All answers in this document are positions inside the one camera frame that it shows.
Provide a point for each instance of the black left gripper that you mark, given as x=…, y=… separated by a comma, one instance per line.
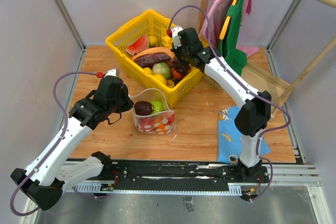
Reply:
x=128, y=103

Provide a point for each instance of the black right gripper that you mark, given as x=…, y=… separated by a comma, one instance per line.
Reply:
x=176, y=52

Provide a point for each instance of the dark grape bunch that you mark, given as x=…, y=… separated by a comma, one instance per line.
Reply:
x=178, y=71

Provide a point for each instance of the dark purple mangosteen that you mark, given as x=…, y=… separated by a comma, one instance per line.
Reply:
x=143, y=108

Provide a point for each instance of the clear polka dot zip bag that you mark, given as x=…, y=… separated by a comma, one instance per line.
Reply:
x=150, y=95

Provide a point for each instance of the green custard apple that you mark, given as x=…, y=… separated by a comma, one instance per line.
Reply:
x=157, y=106

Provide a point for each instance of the red bell pepper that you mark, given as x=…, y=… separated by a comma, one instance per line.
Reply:
x=171, y=119

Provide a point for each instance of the orange persimmon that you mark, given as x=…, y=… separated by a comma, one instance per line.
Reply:
x=163, y=129

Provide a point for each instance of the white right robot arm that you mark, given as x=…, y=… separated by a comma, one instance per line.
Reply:
x=254, y=106

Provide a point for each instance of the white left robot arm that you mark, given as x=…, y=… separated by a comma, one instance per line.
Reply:
x=44, y=180

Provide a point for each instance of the papaya half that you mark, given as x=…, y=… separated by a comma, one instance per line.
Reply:
x=153, y=51

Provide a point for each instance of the yellow bell pepper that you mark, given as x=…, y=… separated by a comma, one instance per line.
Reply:
x=167, y=41

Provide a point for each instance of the pink garment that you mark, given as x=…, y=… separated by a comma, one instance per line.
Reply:
x=217, y=15

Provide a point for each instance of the pale green cabbage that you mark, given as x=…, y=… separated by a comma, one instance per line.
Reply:
x=162, y=68

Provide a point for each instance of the yellow lemon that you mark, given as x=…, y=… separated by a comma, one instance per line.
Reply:
x=160, y=78

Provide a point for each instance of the green shirt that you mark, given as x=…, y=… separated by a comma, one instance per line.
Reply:
x=234, y=57

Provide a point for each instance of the yellow plastic basket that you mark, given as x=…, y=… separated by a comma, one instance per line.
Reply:
x=148, y=31

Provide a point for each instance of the watermelon slice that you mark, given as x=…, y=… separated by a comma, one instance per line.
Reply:
x=138, y=46

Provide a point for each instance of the blue cartoon cloth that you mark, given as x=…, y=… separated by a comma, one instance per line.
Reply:
x=232, y=144

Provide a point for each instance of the wooden clothes rack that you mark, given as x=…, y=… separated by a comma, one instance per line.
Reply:
x=296, y=31

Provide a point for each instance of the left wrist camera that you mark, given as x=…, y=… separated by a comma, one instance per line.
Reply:
x=113, y=72

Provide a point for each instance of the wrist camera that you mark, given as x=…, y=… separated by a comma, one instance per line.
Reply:
x=113, y=72
x=174, y=34

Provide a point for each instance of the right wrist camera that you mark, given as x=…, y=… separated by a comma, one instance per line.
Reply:
x=174, y=34

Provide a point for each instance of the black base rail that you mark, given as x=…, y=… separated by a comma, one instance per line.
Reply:
x=175, y=177

